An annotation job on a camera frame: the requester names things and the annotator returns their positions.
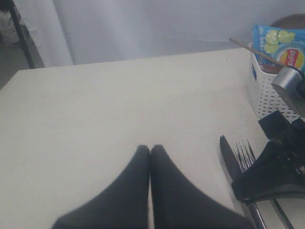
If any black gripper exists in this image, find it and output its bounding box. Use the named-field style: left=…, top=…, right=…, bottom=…
left=232, top=111, right=305, bottom=203

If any white perforated plastic basket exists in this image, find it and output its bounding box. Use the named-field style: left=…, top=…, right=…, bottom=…
left=248, top=53, right=305, bottom=122

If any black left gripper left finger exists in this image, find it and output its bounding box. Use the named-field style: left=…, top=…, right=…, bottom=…
left=52, top=145, right=150, bottom=229

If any silver metal fork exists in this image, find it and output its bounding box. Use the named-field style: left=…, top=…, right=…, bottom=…
left=235, top=140, right=294, bottom=229

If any brown wooden plate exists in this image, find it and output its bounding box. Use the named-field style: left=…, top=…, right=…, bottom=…
left=270, top=13, right=305, bottom=29

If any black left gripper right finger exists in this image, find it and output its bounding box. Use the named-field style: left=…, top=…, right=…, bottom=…
left=150, top=145, right=254, bottom=229

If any brown wooden chopstick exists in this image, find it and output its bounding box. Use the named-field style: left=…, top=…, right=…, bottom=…
left=229, top=37, right=286, bottom=67

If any silver metal knife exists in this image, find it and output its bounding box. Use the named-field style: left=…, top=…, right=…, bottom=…
left=219, top=135, right=267, bottom=229

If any dark metal stand leg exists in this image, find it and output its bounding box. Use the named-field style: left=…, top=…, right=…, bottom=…
left=7, top=0, right=45, bottom=69

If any blue Lay's chips bag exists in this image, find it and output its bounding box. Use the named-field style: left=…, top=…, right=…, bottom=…
left=252, top=25, right=305, bottom=71

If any dark red wooden spoon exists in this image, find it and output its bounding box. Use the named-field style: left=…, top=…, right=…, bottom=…
left=260, top=64, right=282, bottom=74

